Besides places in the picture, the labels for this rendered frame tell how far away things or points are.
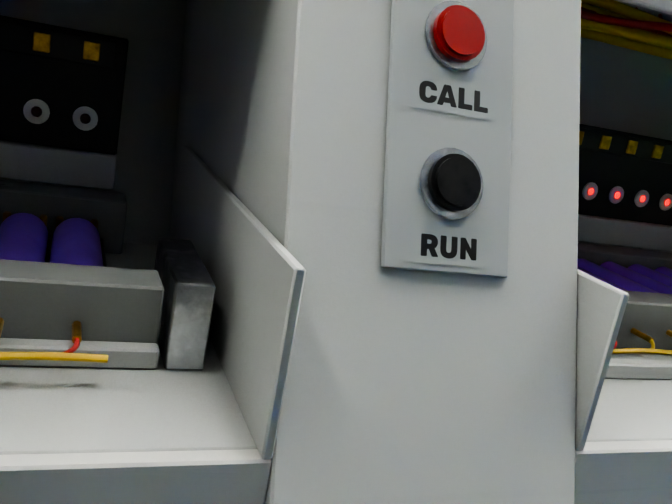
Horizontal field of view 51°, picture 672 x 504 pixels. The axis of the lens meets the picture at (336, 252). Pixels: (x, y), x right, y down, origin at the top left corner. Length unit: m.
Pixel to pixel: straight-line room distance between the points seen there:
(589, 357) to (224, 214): 0.12
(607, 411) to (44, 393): 0.18
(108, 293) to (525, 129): 0.13
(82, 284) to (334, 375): 0.08
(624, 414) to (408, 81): 0.14
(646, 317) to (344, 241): 0.18
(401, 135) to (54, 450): 0.12
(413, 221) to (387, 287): 0.02
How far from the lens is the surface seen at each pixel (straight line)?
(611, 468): 0.24
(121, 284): 0.22
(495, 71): 0.22
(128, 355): 0.22
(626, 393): 0.29
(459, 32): 0.21
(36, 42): 0.34
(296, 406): 0.18
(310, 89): 0.19
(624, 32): 0.45
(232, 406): 0.20
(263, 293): 0.19
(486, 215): 0.21
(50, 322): 0.22
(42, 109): 0.34
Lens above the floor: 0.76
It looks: 6 degrees up
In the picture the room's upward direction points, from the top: 3 degrees clockwise
